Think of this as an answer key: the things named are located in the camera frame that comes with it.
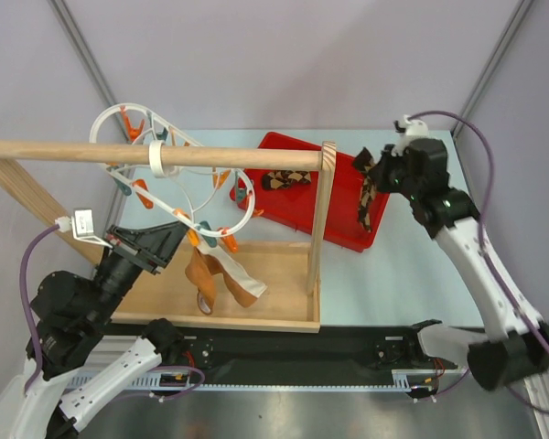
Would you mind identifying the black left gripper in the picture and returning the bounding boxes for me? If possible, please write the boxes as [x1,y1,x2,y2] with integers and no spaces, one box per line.
[89,219,193,322]

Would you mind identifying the white round clip hanger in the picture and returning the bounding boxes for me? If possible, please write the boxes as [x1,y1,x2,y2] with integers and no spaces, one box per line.
[89,103,264,252]

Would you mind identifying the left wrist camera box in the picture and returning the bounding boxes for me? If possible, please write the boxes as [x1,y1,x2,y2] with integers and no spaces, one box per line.
[54,208,110,247]

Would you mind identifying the orange and cream sock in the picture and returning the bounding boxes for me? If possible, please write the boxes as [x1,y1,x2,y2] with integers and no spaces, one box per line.
[185,243,267,316]

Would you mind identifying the brown argyle sock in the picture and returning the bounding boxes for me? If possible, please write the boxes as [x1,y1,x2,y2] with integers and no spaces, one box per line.
[352,147,376,232]
[261,170,312,190]

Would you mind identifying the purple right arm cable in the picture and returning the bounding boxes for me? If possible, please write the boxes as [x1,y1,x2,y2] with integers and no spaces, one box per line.
[409,110,549,415]

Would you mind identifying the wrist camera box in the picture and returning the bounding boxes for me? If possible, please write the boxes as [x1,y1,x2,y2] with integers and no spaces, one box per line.
[393,115,429,155]
[54,208,110,247]

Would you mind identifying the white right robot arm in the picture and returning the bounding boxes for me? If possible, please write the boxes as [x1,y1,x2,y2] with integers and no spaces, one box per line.
[368,138,549,391]

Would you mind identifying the aluminium mounting rail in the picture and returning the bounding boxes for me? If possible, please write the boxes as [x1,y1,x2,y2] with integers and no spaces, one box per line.
[59,333,549,403]

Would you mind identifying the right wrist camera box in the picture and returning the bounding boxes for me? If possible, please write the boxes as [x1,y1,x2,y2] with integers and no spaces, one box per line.
[393,115,429,155]

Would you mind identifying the light blue table mat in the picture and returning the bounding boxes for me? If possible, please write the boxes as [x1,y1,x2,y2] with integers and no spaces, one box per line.
[114,129,483,332]

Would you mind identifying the wooden rack with tray base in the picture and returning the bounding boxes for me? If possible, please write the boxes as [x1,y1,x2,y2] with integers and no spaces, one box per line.
[0,141,337,333]

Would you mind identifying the red plastic tray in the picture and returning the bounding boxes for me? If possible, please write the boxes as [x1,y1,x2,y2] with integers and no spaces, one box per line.
[244,152,389,252]

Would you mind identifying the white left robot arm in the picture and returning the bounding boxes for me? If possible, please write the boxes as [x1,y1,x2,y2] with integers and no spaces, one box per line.
[0,221,187,438]

